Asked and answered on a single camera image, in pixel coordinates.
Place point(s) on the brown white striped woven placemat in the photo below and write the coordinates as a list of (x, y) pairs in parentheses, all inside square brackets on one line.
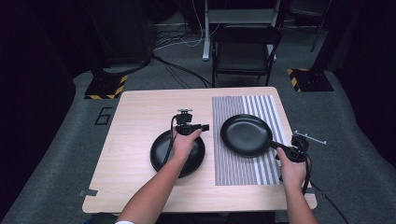
[(233, 174)]

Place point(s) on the black folding chair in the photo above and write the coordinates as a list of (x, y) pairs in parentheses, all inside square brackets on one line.
[(243, 56)]

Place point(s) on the black yellow striped stand base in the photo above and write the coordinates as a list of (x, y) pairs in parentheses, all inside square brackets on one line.
[(311, 80), (104, 87)]

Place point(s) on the black round plate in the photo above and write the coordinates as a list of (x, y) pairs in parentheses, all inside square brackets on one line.
[(160, 155)]

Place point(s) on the person's right hand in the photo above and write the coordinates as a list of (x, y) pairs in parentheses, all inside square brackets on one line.
[(292, 172)]

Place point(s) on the person's left hand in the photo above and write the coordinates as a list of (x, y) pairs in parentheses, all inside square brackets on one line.
[(183, 146)]

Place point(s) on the white metal stand frame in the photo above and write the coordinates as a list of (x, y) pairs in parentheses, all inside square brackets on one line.
[(206, 31)]

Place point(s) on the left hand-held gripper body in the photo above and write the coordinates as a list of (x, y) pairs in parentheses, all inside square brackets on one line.
[(184, 128)]

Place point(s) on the grey tape strip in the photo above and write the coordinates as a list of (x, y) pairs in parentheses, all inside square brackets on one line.
[(88, 193)]

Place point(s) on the black frying pan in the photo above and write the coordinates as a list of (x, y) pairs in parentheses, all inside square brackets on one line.
[(246, 135)]

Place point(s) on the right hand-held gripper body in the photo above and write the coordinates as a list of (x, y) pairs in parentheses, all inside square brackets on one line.
[(299, 151)]

